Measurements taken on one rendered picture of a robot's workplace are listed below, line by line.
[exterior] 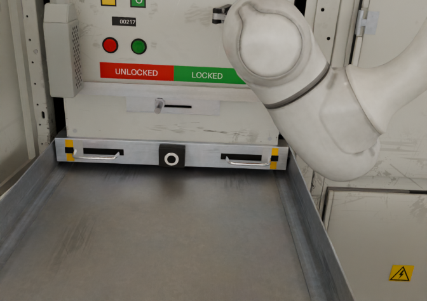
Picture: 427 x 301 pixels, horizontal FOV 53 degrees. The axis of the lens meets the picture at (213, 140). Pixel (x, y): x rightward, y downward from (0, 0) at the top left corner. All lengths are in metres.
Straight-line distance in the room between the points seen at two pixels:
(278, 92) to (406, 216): 0.75
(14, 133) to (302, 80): 0.73
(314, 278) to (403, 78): 0.35
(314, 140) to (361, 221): 0.64
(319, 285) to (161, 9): 0.61
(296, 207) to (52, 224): 0.48
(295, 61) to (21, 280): 0.53
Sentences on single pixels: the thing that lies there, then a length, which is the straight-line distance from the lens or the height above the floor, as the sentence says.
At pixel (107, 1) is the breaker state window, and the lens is 0.94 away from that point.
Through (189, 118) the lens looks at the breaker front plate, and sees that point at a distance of 0.97.
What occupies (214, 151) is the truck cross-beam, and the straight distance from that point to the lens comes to 0.99.
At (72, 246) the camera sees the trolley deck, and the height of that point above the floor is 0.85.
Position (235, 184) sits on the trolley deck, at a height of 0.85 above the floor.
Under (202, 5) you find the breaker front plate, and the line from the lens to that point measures 0.92.
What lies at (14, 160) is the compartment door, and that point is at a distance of 1.09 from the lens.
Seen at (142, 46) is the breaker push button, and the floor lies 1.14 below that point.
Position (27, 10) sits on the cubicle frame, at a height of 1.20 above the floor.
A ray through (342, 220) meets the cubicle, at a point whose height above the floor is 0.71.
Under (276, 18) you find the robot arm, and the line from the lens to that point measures 0.48.
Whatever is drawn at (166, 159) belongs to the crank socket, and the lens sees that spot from 0.97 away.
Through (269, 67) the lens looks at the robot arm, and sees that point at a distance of 0.48.
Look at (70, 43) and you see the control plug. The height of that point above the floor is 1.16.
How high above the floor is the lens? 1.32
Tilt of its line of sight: 23 degrees down
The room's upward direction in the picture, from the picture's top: 3 degrees clockwise
